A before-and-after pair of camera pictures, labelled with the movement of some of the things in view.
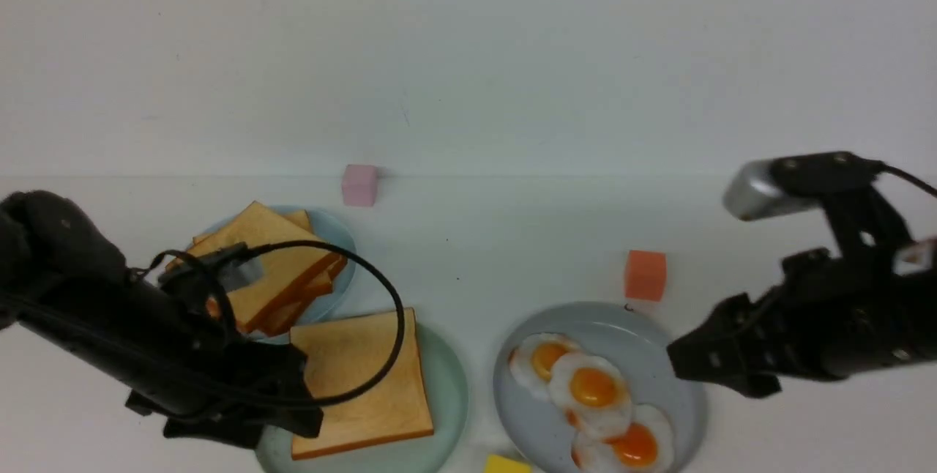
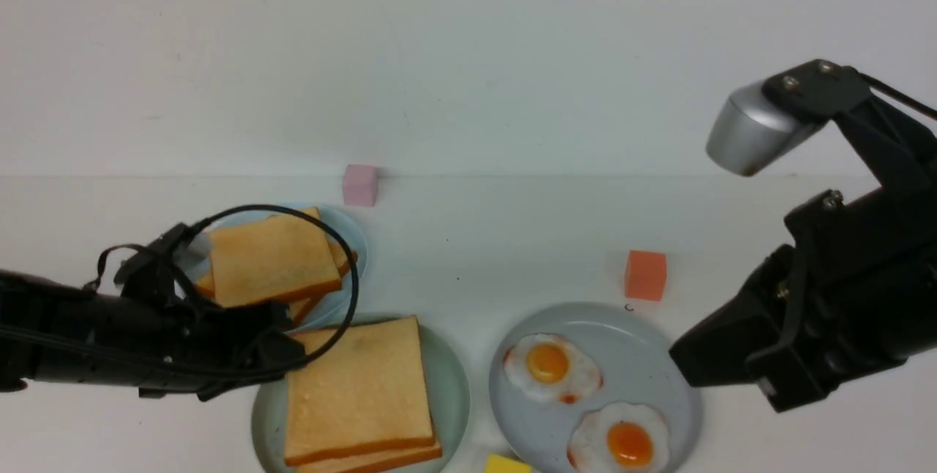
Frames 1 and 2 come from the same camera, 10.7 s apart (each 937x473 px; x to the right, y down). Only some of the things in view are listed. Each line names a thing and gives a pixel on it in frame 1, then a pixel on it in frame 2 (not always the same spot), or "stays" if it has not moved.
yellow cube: [498, 463] stays
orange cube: [646, 274] stays
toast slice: [298, 266] to [369, 392]
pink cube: [359, 185] stays
